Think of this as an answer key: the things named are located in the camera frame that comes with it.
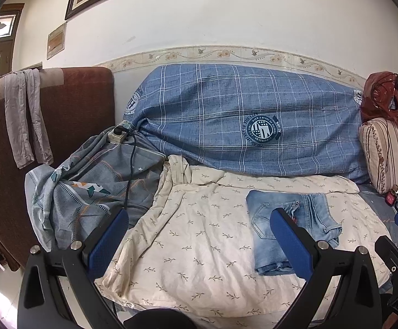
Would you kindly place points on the shiny brown bag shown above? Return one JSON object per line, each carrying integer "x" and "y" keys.
{"x": 379, "y": 92}

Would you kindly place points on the brown padded headboard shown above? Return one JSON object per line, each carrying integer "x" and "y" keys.
{"x": 75, "y": 109}

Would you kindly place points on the striped floral pillow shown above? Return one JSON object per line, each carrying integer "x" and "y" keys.
{"x": 387, "y": 150}

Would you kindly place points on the blue denim pants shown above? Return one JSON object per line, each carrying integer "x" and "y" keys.
{"x": 322, "y": 212}

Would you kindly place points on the white power strip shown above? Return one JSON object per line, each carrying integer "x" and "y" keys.
{"x": 118, "y": 137}

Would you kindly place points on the blue plaid blanket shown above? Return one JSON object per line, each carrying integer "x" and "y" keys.
{"x": 219, "y": 116}

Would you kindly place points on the small framed picture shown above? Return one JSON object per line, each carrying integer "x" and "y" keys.
{"x": 56, "y": 41}

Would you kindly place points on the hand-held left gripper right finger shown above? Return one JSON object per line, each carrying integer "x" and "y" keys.
{"x": 291, "y": 243}

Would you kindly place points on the grey hanging cloth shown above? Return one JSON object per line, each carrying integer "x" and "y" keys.
{"x": 19, "y": 116}

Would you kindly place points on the grey patterned bedsheet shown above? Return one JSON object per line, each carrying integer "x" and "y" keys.
{"x": 82, "y": 192}

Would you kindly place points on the cream leaf-print sheet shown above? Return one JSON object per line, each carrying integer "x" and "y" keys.
{"x": 202, "y": 240}

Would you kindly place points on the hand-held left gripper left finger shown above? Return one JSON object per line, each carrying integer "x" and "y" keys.
{"x": 108, "y": 243}

